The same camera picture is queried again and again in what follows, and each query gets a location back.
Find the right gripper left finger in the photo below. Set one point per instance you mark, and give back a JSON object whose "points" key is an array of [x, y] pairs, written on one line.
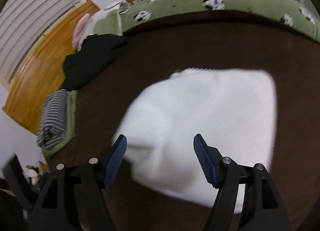
{"points": [[70, 190]]}

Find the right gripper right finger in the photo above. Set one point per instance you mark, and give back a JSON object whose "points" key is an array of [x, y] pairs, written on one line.
{"points": [[262, 207]]}

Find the white fluffy cardigan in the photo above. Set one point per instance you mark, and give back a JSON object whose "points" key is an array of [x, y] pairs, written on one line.
{"points": [[235, 111]]}

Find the grey striped folded garment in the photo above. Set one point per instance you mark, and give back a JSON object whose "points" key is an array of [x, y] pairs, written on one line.
{"points": [[52, 127]]}

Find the green folded garment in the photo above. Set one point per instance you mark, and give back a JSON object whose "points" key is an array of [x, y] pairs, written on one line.
{"points": [[70, 125]]}

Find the brown bed blanket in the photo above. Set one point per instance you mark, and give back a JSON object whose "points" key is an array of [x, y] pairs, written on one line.
{"points": [[217, 40]]}

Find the wooden headboard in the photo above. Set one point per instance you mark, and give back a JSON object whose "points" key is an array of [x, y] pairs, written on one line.
{"points": [[41, 72]]}

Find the black folded garment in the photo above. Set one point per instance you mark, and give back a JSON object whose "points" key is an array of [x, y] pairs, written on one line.
{"points": [[97, 52]]}

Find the white green patterned pillow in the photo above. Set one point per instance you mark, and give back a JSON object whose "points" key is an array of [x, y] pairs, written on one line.
{"points": [[105, 21]]}

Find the pink pillow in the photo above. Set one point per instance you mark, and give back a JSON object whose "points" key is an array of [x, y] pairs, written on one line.
{"points": [[79, 29]]}

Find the window blind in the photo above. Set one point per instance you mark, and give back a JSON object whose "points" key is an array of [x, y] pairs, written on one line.
{"points": [[22, 23]]}

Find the green cow-print blanket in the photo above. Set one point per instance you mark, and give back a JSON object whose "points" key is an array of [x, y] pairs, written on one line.
{"points": [[288, 12]]}

